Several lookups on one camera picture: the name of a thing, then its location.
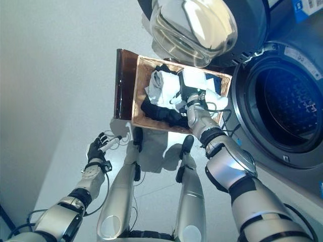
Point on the grey robot torso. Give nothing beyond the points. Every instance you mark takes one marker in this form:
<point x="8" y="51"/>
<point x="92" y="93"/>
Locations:
<point x="151" y="236"/>

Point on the white garment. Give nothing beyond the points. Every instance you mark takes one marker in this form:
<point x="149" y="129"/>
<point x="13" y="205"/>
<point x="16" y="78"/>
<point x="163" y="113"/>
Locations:
<point x="164" y="88"/>

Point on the silver robot leg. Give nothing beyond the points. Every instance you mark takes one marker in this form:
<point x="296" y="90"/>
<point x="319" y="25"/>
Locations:
<point x="191" y="196"/>
<point x="118" y="191"/>

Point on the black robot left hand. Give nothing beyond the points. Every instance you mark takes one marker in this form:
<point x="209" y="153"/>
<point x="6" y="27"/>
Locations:
<point x="96" y="152"/>

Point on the white info sticker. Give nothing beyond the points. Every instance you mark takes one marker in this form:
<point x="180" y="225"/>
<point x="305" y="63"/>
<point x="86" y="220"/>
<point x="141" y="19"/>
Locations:
<point x="302" y="60"/>

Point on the silver robot right leg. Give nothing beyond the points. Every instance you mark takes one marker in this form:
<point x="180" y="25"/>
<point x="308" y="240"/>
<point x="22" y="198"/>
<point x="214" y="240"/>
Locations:
<point x="191" y="196"/>

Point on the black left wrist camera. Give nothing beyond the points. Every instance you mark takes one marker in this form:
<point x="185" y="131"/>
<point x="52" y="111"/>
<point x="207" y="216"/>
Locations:
<point x="108" y="167"/>

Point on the brown wooden stool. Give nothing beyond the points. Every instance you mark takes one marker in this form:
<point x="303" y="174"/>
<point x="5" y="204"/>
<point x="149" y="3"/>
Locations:
<point x="123" y="83"/>

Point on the rectangular wicker laundry basket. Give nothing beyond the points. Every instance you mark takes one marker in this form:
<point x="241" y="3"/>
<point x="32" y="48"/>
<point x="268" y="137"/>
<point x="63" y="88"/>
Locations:
<point x="137" y="100"/>

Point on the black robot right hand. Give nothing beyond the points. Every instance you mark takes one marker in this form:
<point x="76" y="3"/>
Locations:
<point x="190" y="93"/>

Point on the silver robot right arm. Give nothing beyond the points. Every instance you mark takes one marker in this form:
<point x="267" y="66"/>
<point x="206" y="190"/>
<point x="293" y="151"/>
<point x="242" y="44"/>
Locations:
<point x="227" y="171"/>

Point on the round glass washer door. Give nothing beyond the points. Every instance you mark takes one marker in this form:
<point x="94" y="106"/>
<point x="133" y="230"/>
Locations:
<point x="191" y="25"/>

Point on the silver robot left leg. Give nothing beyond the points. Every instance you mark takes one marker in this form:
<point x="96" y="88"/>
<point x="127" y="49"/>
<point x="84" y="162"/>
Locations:
<point x="118" y="191"/>

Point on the beige cabinet plinth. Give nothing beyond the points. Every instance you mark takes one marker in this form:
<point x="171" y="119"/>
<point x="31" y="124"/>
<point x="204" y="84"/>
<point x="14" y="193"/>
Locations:
<point x="290" y="199"/>

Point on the blue energy label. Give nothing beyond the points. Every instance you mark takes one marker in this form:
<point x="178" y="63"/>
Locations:
<point x="308" y="10"/>

